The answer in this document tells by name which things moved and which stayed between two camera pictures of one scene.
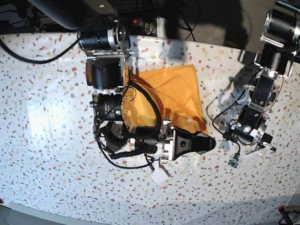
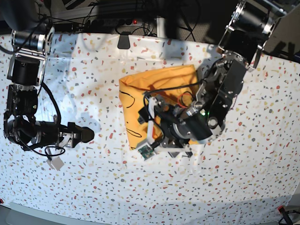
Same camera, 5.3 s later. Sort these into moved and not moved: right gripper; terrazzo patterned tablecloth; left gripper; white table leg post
Moved: left gripper; right gripper
Not moved: white table leg post; terrazzo patterned tablecloth
